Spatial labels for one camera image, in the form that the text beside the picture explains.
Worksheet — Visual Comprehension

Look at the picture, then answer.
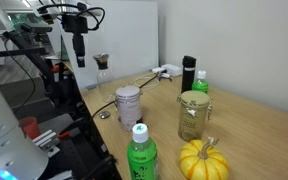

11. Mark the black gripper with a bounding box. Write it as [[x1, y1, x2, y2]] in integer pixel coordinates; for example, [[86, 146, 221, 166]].
[[61, 14, 89, 69]]

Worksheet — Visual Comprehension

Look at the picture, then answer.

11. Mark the glass carafe jar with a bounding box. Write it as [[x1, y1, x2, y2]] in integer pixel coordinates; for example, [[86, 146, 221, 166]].
[[92, 53, 116, 103]]

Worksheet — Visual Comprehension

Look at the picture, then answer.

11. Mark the grey panel foot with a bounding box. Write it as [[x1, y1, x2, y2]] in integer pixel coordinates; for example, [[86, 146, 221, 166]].
[[85, 83, 99, 91]]

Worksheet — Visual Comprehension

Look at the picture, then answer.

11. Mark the ceiling light strip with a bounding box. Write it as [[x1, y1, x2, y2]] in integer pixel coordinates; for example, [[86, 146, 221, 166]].
[[20, 0, 33, 9]]

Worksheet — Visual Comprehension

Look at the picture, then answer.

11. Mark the white tin canister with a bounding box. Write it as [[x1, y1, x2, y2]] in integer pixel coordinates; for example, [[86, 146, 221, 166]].
[[114, 85, 144, 132]]

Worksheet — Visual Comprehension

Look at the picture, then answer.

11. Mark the white power adapter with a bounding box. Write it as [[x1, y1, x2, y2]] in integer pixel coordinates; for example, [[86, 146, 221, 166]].
[[151, 67, 165, 75]]

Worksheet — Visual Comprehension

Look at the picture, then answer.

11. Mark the small white connector plug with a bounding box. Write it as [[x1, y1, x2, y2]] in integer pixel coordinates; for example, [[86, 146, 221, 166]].
[[159, 71, 172, 80]]

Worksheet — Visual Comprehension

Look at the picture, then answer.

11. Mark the red plastic cup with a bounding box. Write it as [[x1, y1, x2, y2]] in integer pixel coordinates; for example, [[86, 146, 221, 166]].
[[18, 116, 42, 141]]

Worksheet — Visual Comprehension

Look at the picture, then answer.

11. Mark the white power box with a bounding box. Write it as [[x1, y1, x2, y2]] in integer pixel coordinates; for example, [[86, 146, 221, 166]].
[[160, 63, 183, 78]]

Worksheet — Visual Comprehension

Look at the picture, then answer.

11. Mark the aluminium extrusion block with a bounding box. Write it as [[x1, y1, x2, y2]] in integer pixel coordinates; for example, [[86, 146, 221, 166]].
[[31, 129, 61, 159]]

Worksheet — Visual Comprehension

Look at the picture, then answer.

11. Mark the black thermos flask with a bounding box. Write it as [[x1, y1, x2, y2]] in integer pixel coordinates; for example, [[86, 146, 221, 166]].
[[180, 55, 198, 95]]

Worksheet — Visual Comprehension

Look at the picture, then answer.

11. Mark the green plastic bottle white cap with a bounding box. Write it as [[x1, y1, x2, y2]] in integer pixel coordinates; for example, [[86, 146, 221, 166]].
[[126, 122, 160, 180], [191, 70, 210, 95]]

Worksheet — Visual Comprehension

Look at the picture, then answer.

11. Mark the yellow orange mini pumpkin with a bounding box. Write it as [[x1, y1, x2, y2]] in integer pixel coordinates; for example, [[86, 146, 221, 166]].
[[178, 136, 230, 180]]

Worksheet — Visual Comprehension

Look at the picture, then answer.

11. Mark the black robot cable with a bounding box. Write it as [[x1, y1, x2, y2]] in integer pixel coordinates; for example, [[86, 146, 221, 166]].
[[80, 6, 106, 32], [37, 2, 87, 12]]

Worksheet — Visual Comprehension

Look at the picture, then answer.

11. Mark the black camera stand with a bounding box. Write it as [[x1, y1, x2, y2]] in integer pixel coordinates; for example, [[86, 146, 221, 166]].
[[0, 29, 82, 111]]

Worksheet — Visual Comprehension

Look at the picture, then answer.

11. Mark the black stereo camera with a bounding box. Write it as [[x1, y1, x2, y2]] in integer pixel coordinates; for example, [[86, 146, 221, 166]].
[[20, 22, 54, 35]]

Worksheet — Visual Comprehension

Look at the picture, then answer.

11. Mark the thin black camera cable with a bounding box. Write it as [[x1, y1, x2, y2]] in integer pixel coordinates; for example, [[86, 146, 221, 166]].
[[3, 37, 38, 113]]

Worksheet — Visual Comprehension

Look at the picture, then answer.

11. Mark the thick black cable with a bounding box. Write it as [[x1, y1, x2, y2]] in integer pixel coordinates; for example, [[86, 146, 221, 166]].
[[89, 72, 161, 122]]

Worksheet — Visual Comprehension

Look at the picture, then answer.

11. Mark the coiled white cable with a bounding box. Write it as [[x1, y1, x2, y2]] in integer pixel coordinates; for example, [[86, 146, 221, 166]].
[[128, 74, 161, 91]]

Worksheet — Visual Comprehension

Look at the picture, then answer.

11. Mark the orange handled clamp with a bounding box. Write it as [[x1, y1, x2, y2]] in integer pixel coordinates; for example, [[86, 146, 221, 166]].
[[57, 131, 72, 140]]

